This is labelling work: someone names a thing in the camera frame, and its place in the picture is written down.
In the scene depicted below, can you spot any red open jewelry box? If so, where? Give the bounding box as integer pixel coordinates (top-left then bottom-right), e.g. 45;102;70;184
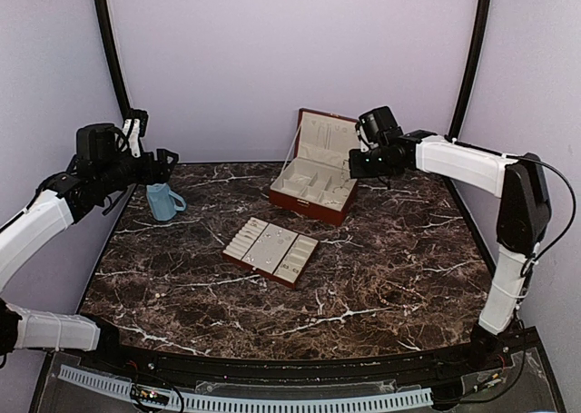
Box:
269;108;359;226

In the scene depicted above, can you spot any black corner frame post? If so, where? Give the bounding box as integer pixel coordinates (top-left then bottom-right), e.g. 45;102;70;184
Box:
448;0;491;138
94;0;133;121

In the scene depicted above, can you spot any white slotted cable duct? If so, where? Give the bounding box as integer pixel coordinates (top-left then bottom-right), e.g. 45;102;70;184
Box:
57;365;433;412

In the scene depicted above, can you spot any black corner frame post right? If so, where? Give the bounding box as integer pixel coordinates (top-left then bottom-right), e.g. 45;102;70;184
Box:
448;0;491;138

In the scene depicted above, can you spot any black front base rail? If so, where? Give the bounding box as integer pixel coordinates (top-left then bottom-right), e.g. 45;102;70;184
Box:
85;339;523;387

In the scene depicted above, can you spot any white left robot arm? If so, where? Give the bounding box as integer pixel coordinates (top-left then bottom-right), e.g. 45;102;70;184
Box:
1;118;179;373

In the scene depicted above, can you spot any thin gold chain necklace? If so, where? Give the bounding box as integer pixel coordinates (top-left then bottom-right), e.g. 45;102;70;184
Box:
333;158;351;196

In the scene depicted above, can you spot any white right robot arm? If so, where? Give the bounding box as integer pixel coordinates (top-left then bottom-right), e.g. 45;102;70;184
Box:
349;123;552;335

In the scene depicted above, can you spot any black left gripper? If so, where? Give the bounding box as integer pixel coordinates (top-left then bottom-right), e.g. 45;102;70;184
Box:
96;148;177;195

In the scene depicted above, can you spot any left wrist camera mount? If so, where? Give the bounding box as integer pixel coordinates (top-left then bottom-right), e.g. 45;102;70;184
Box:
117;109;149;158

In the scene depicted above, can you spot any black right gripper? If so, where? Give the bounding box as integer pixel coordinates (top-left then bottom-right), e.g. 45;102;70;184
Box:
350;145;399;178

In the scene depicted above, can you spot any black corner frame post left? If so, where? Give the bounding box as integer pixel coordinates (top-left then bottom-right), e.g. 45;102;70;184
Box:
94;0;133;121

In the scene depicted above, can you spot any light blue ceramic mug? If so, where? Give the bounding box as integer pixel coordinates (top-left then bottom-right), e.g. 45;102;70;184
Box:
146;183;187;221

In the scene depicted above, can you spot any red jewelry tray insert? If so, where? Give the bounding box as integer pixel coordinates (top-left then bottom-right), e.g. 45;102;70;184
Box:
222;217;319;290

